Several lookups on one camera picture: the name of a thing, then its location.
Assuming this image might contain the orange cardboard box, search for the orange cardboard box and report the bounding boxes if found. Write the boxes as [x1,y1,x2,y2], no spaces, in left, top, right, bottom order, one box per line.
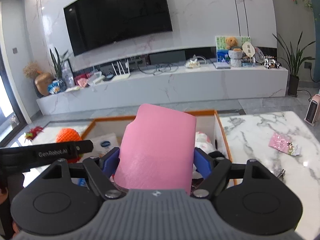
[80,109,234,188]

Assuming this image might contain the white printed pouch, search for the white printed pouch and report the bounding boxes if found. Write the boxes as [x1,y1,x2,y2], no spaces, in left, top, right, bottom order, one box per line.
[94,133,120,155]

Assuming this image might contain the pink wallet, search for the pink wallet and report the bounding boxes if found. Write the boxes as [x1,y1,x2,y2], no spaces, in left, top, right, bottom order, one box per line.
[114,104,197,195]

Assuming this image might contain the white and black plush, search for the white and black plush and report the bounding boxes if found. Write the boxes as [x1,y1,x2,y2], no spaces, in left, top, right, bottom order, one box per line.
[194,131,228,180]

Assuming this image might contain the white marble TV cabinet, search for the white marble TV cabinet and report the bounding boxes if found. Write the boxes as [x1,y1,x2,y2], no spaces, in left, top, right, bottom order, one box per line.
[36,67,289,115]

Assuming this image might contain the brown teddy bear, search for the brown teddy bear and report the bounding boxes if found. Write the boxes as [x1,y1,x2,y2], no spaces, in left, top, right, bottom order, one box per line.
[226,37,238,50]

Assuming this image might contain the round paper fan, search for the round paper fan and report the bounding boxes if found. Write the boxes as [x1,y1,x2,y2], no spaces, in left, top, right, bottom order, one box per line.
[242,42,256,63]

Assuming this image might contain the potted long-leaf plant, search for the potted long-leaf plant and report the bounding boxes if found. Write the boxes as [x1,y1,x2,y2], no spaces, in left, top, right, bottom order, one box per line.
[272,31,315,98]

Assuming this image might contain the snake plant in glass vase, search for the snake plant in glass vase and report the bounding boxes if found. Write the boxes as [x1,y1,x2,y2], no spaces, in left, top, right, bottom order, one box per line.
[49,47,73,92]

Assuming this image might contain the black and white ornament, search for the black and white ornament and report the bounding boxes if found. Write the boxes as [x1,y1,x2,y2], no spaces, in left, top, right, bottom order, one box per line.
[264,57,282,69]

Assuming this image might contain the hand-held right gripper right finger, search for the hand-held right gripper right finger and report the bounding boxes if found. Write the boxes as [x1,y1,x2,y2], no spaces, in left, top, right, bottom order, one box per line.
[192,147,272,200]

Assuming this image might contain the pink packet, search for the pink packet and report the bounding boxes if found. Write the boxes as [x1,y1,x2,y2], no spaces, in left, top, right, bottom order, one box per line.
[269,132,302,157]

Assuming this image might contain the pink heater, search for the pink heater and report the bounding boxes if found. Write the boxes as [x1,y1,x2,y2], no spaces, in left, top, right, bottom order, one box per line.
[304,94,320,125]

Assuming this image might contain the black cables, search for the black cables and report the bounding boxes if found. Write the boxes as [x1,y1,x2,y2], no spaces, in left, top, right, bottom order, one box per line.
[137,61,179,76]

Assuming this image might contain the blue snack bag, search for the blue snack bag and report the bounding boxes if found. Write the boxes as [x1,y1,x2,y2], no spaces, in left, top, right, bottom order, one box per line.
[47,80,60,95]

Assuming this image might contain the orange crochet ball with flower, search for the orange crochet ball with flower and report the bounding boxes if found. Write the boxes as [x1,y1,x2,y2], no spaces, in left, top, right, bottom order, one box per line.
[55,128,84,164]

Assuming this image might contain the black television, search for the black television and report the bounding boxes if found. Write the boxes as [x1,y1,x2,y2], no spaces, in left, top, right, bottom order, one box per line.
[63,0,173,57]

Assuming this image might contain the red feather toy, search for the red feather toy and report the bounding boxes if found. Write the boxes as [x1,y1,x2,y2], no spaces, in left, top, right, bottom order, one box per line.
[24,126,44,140]

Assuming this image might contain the clear plastic bag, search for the clear plastic bag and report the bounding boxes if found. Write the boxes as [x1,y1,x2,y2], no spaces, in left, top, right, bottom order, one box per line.
[185,55,207,68]

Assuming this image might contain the gold vase with dried flowers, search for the gold vase with dried flowers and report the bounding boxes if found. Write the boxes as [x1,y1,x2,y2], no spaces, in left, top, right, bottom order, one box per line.
[23,61,54,98]

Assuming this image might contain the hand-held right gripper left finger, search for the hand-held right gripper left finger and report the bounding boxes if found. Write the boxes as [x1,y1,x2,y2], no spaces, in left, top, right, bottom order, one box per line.
[42,147,123,200]

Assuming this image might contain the pink small item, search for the pink small item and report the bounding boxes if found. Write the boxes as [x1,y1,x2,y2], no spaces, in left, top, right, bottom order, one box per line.
[74,74,88,88]

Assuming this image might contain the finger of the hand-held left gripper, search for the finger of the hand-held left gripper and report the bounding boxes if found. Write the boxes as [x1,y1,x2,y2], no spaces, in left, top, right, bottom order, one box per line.
[75,140,94,154]

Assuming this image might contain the green and blue painting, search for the green and blue painting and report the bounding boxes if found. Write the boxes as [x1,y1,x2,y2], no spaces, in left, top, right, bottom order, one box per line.
[215,35,251,63]

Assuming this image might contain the white router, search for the white router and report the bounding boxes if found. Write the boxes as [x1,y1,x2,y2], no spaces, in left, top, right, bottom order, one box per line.
[111,59,132,81]

